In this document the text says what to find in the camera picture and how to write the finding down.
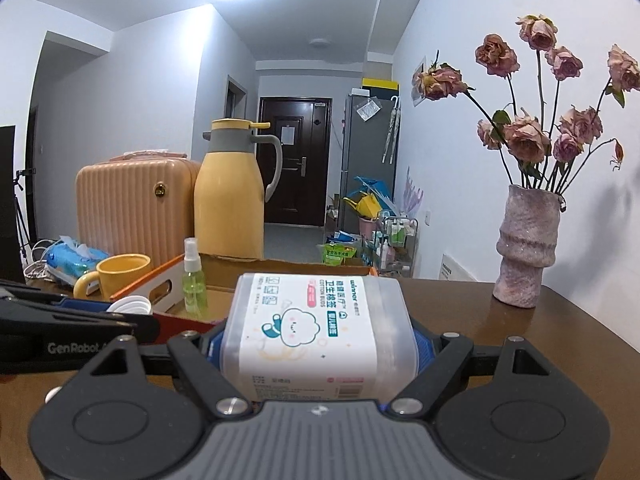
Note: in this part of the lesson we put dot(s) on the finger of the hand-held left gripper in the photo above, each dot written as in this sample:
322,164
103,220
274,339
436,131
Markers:
90,327
80,305

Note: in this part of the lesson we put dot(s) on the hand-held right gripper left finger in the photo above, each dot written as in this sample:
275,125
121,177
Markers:
214,347

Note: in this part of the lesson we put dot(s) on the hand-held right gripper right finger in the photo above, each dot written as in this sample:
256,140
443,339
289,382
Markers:
426,352

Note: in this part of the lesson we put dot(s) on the white ribbed cap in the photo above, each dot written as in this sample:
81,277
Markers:
131,306

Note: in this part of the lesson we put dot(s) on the red printed cardboard box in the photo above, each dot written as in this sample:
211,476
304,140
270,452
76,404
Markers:
225,275

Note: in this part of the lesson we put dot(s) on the clear plastic cotton swab box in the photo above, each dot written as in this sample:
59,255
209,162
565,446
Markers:
320,335

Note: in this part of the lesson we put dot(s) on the blue tissue pack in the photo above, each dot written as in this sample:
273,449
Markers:
75,260

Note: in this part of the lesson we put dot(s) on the yellow mug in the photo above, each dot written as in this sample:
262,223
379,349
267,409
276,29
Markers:
122,275

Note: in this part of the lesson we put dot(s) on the green spray bottle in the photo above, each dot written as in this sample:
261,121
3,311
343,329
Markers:
194,290

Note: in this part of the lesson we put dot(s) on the black tripod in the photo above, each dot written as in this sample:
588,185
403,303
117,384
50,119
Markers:
22,210

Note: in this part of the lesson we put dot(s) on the orange ribbed suitcase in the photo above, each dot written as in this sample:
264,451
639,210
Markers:
130,205

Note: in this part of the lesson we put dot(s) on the trolley with bottles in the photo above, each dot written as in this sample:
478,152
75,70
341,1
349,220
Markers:
395,245

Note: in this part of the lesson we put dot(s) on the black monitor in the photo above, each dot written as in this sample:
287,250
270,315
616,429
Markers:
10,200

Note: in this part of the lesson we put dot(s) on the green snack bag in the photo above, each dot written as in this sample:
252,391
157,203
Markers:
340,254

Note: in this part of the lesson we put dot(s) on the pink bucket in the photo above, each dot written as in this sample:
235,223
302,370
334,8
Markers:
367,227

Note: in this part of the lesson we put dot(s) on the pink textured vase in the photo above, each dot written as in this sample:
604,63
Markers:
527,250

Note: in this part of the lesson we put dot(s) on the yellow thermos jug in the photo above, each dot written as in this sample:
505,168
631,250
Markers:
227,195

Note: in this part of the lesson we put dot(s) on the yellow watering can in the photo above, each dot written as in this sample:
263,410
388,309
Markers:
365,206

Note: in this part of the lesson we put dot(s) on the dark brown door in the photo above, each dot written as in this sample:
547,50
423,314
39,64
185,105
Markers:
295,180

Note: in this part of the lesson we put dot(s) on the grey refrigerator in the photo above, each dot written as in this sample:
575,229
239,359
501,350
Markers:
365,160

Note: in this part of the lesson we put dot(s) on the white paper notice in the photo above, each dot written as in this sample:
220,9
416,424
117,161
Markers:
286,136

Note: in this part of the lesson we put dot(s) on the white hanging umbrella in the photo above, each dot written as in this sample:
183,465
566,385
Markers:
392,130

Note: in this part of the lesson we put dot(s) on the dried pink roses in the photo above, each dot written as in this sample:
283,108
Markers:
525,135

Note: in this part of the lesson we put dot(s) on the clear plastic bag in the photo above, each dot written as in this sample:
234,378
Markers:
370,110

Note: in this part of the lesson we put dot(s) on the yellow and black box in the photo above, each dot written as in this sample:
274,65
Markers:
381,87

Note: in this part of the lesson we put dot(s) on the small ceiling fixture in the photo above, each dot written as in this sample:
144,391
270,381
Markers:
319,42

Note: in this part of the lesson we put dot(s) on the white wall socket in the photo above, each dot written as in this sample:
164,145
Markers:
428,217

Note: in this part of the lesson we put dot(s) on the wall poster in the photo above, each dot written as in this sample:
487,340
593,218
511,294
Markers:
419,80

